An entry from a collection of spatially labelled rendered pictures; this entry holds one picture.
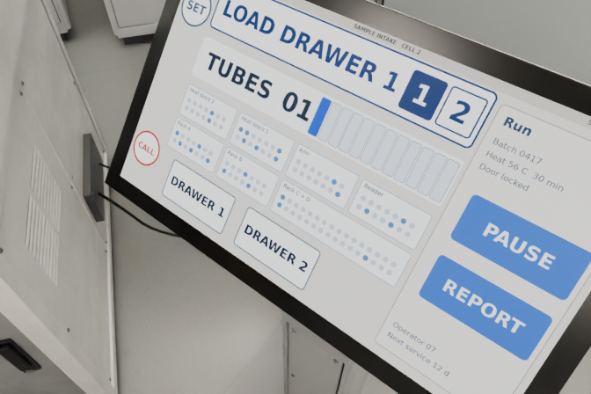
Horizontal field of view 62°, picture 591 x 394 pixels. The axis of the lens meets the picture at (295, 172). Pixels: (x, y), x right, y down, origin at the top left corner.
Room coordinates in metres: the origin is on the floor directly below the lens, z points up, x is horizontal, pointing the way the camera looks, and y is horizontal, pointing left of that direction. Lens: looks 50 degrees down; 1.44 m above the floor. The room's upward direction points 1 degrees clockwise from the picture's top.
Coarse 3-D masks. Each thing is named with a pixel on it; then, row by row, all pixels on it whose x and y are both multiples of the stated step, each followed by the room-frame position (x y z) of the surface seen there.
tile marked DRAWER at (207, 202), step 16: (176, 160) 0.37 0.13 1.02; (176, 176) 0.36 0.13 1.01; (192, 176) 0.35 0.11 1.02; (176, 192) 0.34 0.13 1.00; (192, 192) 0.34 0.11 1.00; (208, 192) 0.33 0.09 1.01; (224, 192) 0.33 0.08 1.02; (192, 208) 0.32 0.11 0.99; (208, 208) 0.32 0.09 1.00; (224, 208) 0.31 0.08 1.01; (208, 224) 0.30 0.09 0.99; (224, 224) 0.30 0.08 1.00
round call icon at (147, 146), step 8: (144, 128) 0.41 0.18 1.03; (136, 136) 0.41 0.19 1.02; (144, 136) 0.40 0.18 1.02; (152, 136) 0.40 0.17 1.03; (160, 136) 0.40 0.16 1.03; (136, 144) 0.40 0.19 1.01; (144, 144) 0.40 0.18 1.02; (152, 144) 0.39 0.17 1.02; (160, 144) 0.39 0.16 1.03; (136, 152) 0.39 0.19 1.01; (144, 152) 0.39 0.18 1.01; (152, 152) 0.39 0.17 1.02; (160, 152) 0.38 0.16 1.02; (136, 160) 0.39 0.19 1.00; (144, 160) 0.38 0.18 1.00; (152, 160) 0.38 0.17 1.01; (152, 168) 0.37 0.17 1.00
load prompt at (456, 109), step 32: (224, 0) 0.47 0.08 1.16; (256, 0) 0.46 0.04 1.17; (224, 32) 0.45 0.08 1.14; (256, 32) 0.43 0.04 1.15; (288, 32) 0.42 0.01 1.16; (320, 32) 0.41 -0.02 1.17; (352, 32) 0.39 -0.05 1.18; (288, 64) 0.40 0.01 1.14; (320, 64) 0.38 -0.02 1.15; (352, 64) 0.37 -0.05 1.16; (384, 64) 0.36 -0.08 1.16; (416, 64) 0.35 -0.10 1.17; (384, 96) 0.34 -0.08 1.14; (416, 96) 0.33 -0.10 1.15; (448, 96) 0.32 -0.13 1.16; (480, 96) 0.31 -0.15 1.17; (448, 128) 0.30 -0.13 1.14; (480, 128) 0.29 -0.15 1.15
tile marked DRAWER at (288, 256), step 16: (240, 224) 0.29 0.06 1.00; (256, 224) 0.29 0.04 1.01; (272, 224) 0.29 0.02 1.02; (240, 240) 0.28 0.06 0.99; (256, 240) 0.28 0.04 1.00; (272, 240) 0.27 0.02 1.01; (288, 240) 0.27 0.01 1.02; (304, 240) 0.26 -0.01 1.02; (256, 256) 0.27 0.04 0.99; (272, 256) 0.26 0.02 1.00; (288, 256) 0.26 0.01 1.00; (304, 256) 0.25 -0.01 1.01; (320, 256) 0.25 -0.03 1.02; (288, 272) 0.25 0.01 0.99; (304, 272) 0.24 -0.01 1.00; (304, 288) 0.23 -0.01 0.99
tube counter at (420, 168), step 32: (288, 96) 0.37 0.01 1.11; (320, 96) 0.36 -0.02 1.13; (320, 128) 0.34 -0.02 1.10; (352, 128) 0.33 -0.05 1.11; (384, 128) 0.32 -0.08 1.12; (384, 160) 0.30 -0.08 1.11; (416, 160) 0.29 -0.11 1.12; (448, 160) 0.28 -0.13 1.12; (416, 192) 0.27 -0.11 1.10; (448, 192) 0.26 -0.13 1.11
